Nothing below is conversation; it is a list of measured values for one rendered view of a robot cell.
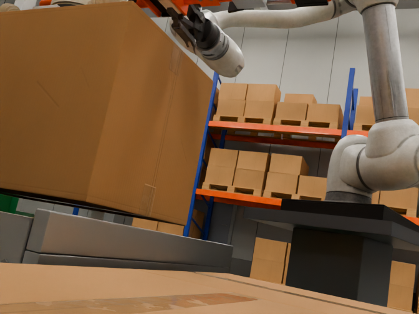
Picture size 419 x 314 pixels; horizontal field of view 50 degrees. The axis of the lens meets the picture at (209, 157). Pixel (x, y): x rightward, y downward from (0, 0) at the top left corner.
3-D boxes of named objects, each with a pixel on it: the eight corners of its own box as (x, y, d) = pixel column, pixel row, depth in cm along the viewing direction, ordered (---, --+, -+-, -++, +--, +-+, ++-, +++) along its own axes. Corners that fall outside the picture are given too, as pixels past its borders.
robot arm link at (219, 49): (226, 60, 127) (217, 50, 122) (198, 60, 131) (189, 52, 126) (231, 30, 129) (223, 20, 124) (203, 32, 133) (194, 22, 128)
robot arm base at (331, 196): (328, 216, 169) (330, 202, 171) (384, 220, 153) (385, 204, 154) (300, 205, 158) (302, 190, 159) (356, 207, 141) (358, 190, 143)
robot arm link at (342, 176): (349, 203, 166) (356, 147, 171) (388, 201, 149) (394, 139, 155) (315, 192, 159) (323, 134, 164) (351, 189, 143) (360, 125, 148)
